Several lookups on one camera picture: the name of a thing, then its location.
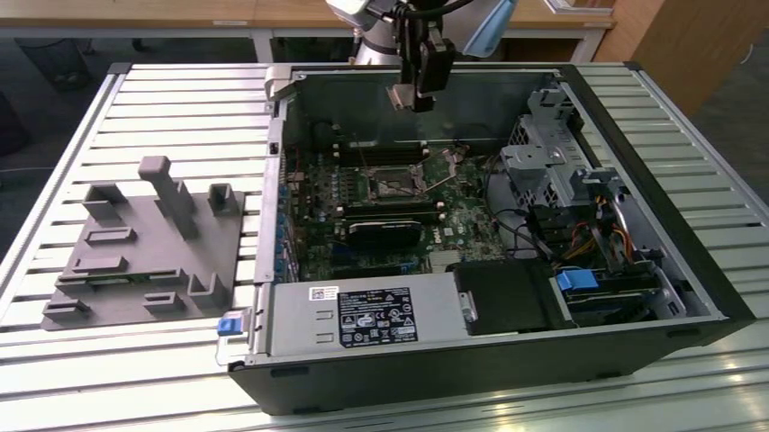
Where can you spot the green RAM stick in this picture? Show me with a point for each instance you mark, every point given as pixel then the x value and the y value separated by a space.
pixel 120 280

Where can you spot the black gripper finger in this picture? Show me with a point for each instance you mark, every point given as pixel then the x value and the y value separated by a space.
pixel 434 67
pixel 408 54

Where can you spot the black plastic shroud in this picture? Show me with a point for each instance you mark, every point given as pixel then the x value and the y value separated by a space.
pixel 510 297

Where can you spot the graphics card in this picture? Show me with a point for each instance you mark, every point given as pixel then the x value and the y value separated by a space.
pixel 384 231

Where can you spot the grey parts rack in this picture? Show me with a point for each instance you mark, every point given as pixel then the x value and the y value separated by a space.
pixel 149 252

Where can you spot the wooden cabinet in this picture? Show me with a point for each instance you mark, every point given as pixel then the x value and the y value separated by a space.
pixel 678 45

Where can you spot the blue case latch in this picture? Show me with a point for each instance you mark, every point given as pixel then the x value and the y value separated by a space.
pixel 228 327

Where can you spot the pale blue teach pendant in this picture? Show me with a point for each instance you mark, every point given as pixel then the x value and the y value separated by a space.
pixel 488 33

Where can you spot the white paper tray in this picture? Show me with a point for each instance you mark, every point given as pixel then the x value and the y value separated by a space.
pixel 576 4

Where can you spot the wooden desk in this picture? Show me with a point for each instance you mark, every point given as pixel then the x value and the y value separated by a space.
pixel 180 13

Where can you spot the green motherboard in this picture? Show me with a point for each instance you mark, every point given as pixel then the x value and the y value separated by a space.
pixel 468 225

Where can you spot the grey power supply unit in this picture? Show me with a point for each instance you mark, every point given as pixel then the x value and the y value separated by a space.
pixel 300 324

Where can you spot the metal disk bay cage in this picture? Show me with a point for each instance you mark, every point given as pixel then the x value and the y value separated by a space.
pixel 540 180

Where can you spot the silver chipset heatsink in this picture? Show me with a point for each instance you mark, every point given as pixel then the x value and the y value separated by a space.
pixel 444 261

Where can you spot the silver CPU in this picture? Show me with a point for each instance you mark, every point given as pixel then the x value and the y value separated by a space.
pixel 397 96

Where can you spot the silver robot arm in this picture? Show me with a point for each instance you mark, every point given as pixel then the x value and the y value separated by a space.
pixel 360 40

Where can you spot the black waste bin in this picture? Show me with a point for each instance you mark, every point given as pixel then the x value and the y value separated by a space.
pixel 53 63

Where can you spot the CPU socket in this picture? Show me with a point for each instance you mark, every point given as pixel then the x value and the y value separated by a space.
pixel 392 183

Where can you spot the blue disk carrier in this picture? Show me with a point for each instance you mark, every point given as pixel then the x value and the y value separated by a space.
pixel 576 281

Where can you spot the black PC case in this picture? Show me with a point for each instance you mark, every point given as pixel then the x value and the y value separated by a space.
pixel 420 387

